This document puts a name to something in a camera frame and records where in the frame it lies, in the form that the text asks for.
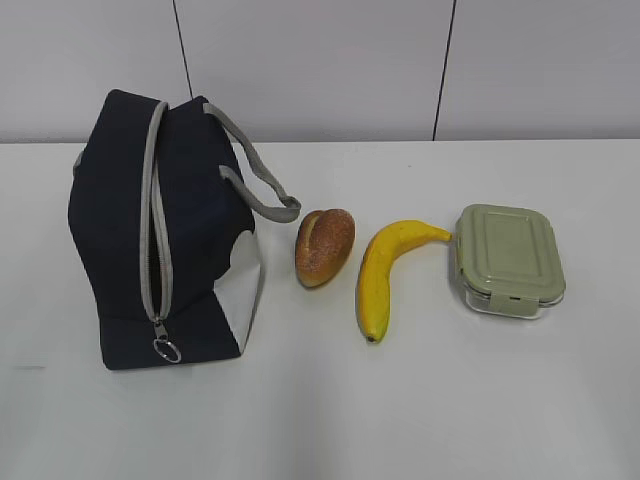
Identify green lidded glass container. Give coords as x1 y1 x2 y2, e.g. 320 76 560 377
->
454 204 566 320

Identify yellow banana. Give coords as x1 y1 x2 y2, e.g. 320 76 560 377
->
356 220 452 344

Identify brown bread roll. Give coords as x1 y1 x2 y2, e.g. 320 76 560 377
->
294 209 356 288

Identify navy blue lunch bag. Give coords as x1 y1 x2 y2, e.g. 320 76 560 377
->
68 89 301 370

